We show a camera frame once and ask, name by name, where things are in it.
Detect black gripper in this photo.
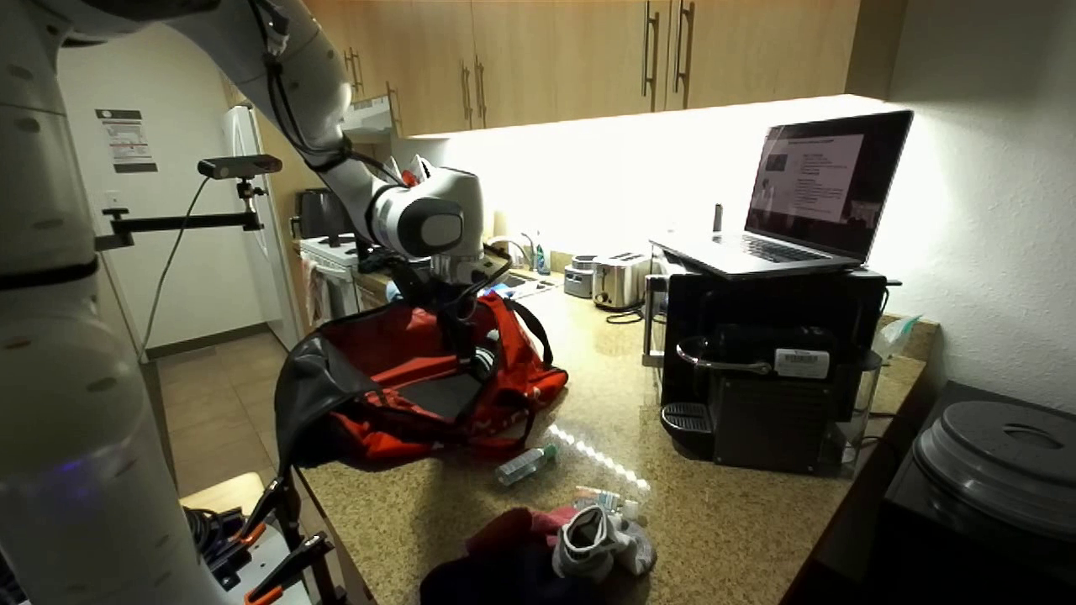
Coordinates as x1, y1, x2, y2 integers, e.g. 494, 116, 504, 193
417, 265, 478, 365

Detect green labelled clear bottle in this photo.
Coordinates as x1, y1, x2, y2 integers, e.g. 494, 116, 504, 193
494, 443, 558, 488

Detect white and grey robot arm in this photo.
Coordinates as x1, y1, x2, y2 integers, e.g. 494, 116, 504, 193
0, 0, 485, 605

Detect grey round appliance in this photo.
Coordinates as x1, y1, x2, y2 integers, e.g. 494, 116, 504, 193
566, 257, 596, 301

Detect red and black backpack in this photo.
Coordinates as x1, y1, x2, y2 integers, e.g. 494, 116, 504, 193
277, 293, 569, 470

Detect silver toaster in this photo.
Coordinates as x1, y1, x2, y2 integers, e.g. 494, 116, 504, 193
591, 253, 646, 310

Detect wooden upper cabinets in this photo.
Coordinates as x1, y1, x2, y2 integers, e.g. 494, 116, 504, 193
307, 0, 869, 134

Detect pink cloth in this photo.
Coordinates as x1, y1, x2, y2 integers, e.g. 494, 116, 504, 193
469, 509, 569, 601

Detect white printed cloth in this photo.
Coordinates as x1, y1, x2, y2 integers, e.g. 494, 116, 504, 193
552, 490, 657, 581

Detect black cloth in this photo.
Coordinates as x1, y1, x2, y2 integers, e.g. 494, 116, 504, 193
419, 555, 596, 605

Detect open laptop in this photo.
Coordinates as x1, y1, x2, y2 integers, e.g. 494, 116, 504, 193
657, 113, 915, 280

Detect camera on stand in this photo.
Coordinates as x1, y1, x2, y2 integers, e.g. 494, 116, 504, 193
95, 156, 283, 253

